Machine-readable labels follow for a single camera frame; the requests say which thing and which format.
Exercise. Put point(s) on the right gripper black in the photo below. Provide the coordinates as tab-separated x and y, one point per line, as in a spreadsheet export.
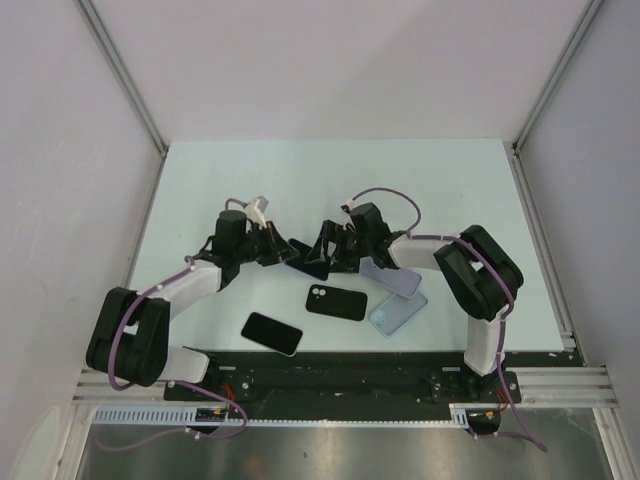
333	232

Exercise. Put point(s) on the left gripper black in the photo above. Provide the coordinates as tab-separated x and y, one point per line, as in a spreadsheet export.
278	249

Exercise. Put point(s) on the blue-edged black phone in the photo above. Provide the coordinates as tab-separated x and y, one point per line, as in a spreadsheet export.
318	271

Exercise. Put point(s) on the black phone case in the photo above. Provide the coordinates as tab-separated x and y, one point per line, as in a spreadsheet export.
336	302

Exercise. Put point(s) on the purple phone case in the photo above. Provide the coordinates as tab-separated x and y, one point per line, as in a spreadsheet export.
402	282

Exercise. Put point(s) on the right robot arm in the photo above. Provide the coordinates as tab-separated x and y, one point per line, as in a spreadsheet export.
482	277

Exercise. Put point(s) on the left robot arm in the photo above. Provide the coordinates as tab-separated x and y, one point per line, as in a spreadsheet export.
130	342

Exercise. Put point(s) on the white-edged black phone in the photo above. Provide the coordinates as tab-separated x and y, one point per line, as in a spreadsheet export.
272	334

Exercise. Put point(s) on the light blue phone case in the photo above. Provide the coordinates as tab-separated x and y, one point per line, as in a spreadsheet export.
396	312

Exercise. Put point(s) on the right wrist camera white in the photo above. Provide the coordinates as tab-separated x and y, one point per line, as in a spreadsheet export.
350	207

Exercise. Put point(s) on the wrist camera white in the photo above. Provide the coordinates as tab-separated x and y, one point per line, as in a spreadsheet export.
350	207
255	211

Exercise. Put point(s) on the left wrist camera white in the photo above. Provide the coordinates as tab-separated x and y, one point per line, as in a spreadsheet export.
255	211

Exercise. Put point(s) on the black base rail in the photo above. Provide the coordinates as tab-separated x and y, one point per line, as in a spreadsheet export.
439	377

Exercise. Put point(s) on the white cable duct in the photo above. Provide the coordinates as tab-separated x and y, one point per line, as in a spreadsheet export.
435	416

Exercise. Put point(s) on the left aluminium frame post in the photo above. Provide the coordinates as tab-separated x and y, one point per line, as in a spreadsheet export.
116	63

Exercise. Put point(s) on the aluminium frame post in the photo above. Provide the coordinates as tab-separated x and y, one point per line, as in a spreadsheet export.
116	63
577	37

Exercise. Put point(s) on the right aluminium frame post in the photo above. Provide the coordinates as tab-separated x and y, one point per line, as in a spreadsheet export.
577	37

